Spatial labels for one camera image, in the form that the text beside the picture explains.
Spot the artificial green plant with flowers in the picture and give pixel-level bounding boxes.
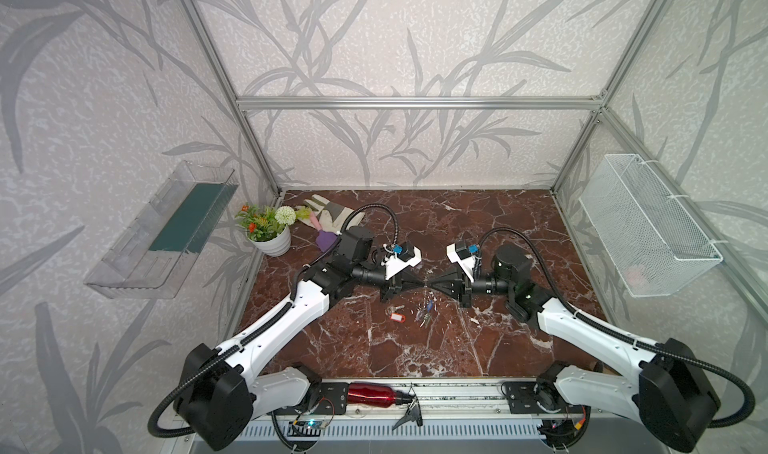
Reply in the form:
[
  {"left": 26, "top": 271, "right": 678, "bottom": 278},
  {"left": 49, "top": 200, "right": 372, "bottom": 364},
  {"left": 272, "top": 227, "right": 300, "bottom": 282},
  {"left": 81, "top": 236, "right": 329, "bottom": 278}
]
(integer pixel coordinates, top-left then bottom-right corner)
[{"left": 235, "top": 205, "right": 310, "bottom": 242}]

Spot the white wire mesh basket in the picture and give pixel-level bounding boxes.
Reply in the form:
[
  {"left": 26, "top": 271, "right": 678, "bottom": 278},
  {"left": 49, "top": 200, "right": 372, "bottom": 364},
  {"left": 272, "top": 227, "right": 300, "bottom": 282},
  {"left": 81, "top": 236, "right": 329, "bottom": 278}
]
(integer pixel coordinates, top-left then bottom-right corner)
[{"left": 579, "top": 154, "right": 723, "bottom": 298}]

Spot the clear plastic wall tray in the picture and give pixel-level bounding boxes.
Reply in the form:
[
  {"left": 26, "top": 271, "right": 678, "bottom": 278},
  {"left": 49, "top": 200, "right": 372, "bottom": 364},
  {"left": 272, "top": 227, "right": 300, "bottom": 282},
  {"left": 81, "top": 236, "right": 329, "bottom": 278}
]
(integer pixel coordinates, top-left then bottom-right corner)
[{"left": 84, "top": 161, "right": 239, "bottom": 300}]

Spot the purple trowel pink handle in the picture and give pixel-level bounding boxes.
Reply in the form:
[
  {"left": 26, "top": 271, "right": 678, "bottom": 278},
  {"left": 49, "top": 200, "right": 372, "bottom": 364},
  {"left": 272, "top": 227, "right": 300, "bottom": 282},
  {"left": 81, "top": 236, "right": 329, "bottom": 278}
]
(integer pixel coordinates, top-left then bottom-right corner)
[{"left": 309, "top": 212, "right": 338, "bottom": 253}]

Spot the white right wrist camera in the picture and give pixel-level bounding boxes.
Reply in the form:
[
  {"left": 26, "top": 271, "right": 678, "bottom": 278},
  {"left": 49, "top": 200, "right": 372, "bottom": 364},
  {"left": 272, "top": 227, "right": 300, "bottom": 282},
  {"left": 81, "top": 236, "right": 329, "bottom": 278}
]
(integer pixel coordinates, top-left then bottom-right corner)
[{"left": 446, "top": 241, "right": 479, "bottom": 281}]

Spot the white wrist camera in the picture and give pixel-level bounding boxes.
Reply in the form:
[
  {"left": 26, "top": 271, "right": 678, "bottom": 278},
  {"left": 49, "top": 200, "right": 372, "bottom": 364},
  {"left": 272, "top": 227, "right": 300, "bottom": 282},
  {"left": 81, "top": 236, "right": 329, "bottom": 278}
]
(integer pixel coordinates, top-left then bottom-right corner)
[
  {"left": 446, "top": 241, "right": 479, "bottom": 281},
  {"left": 382, "top": 242, "right": 422, "bottom": 281}
]

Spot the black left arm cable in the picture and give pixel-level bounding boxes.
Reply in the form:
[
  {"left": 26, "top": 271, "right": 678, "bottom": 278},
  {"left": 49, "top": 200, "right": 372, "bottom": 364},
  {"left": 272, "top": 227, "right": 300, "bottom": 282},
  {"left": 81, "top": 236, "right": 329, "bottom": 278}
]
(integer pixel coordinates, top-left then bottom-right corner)
[{"left": 147, "top": 203, "right": 400, "bottom": 438}]

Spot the white ribbed plant pot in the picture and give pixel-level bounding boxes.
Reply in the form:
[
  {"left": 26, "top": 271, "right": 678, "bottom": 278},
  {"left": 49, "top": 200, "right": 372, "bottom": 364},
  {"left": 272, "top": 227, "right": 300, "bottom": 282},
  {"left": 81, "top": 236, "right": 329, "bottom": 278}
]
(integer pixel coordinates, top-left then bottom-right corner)
[{"left": 249, "top": 227, "right": 291, "bottom": 257}]

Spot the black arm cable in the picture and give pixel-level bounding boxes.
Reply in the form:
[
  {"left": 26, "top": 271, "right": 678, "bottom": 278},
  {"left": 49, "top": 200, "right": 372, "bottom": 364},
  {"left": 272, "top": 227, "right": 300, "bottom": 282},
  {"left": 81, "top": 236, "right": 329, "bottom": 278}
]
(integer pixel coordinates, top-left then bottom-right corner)
[
  {"left": 476, "top": 227, "right": 756, "bottom": 429},
  {"left": 147, "top": 203, "right": 400, "bottom": 438}
]

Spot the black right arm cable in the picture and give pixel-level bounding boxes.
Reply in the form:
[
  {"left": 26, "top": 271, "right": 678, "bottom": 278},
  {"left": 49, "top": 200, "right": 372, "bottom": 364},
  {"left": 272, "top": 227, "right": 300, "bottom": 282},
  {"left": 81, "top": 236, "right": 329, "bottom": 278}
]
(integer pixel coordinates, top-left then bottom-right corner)
[{"left": 476, "top": 227, "right": 756, "bottom": 429}]

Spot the bunch of coloured keys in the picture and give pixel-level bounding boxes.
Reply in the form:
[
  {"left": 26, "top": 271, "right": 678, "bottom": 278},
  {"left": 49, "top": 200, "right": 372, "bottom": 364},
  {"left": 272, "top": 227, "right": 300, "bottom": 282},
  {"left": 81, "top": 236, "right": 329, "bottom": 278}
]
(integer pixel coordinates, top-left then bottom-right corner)
[{"left": 415, "top": 298, "right": 436, "bottom": 328}]

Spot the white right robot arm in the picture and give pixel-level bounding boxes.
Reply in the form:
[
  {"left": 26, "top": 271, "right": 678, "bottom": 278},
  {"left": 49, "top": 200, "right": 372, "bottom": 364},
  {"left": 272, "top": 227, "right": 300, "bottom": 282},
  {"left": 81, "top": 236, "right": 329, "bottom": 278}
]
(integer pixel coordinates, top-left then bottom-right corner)
[{"left": 427, "top": 242, "right": 721, "bottom": 453}]

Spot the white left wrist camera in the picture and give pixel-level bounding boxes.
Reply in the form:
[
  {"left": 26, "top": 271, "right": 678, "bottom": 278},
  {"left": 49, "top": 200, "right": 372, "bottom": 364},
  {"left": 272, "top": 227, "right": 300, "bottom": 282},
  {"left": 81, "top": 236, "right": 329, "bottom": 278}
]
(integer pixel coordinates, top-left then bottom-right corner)
[{"left": 382, "top": 242, "right": 422, "bottom": 281}]

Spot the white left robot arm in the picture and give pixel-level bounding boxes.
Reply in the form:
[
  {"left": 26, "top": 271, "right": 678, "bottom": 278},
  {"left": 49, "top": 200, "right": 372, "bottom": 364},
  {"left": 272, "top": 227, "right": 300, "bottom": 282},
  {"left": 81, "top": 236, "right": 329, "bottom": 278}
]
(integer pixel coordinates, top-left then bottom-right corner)
[{"left": 168, "top": 226, "right": 423, "bottom": 451}]

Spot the beige and grey garden glove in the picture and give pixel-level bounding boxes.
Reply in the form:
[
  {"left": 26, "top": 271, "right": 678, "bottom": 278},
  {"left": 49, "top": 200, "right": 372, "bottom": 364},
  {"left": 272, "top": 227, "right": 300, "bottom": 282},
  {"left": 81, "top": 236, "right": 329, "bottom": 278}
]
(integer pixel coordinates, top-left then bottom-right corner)
[{"left": 295, "top": 194, "right": 364, "bottom": 233}]

